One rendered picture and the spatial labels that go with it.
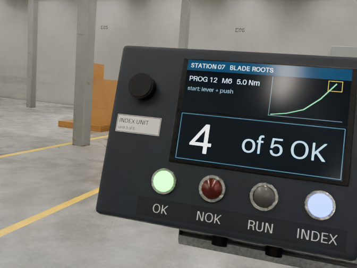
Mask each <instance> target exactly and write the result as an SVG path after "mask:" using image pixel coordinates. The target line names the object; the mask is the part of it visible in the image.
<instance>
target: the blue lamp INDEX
mask: <svg viewBox="0 0 357 268"><path fill-rule="evenodd" d="M304 208H305V210H306V212H307V214H308V215H309V216H310V217H312V218H313V219H316V220H326V219H328V218H330V217H331V216H332V215H333V213H334V211H335V208H336V206H335V201H334V199H333V198H332V196H331V195H330V194H329V193H327V192H325V191H322V190H316V191H313V192H311V193H309V194H308V195H307V196H306V198H305V201H304Z"/></svg>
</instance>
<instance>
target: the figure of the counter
mask: <svg viewBox="0 0 357 268"><path fill-rule="evenodd" d="M228 117H229V116H225V115H215V114H204V113H194V112H183V111H181V115H180V122H179V127H178V133H177V141H176V147H175V154H174V159H178V160H185V161H193V162H201V163H208V164H216V165H223V157H224V149H225V141H226V133H227V125H228Z"/></svg>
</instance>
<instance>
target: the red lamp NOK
mask: <svg viewBox="0 0 357 268"><path fill-rule="evenodd" d="M225 192H226V186H225V183H224V181H223V180H222V179H221V178H220V177H218V176H216V175H208V176H206V177H204V178H203V179H202V180H201V182H200V184H199V193H200V195H201V197H202V198H203V199H204V200H206V201H208V202H211V203H214V202H217V201H220V200H221V199H222V198H223V197H224V195H225Z"/></svg>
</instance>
